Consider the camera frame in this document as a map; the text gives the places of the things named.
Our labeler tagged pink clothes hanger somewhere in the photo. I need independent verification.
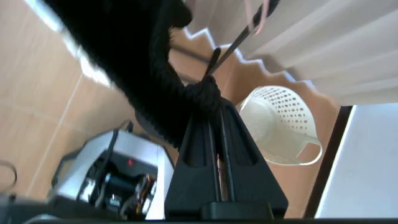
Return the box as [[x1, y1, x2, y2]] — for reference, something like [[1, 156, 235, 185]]
[[243, 0, 271, 36]]

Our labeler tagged black clothes rack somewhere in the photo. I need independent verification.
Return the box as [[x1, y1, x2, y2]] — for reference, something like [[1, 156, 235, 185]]
[[169, 0, 281, 85]]

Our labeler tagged beige curtain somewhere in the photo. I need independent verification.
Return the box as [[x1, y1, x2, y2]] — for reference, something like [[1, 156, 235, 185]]
[[183, 0, 398, 107]]

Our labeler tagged black cable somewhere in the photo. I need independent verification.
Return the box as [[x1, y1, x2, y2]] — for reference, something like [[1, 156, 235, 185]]
[[0, 159, 18, 191]]

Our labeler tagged black garment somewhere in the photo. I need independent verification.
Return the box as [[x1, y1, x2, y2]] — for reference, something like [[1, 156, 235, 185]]
[[43, 0, 223, 151]]

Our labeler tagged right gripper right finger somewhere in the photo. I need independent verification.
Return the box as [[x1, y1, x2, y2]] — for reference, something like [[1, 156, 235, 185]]
[[219, 98, 289, 219]]

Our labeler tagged white laundry basket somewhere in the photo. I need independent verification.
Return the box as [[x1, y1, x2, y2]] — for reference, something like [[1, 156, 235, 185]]
[[238, 85, 324, 167]]

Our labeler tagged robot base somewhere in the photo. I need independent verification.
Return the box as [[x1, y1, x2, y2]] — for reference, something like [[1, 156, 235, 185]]
[[0, 119, 175, 223]]

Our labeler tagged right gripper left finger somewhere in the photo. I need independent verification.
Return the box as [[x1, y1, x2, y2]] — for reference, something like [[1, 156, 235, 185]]
[[164, 115, 222, 219]]

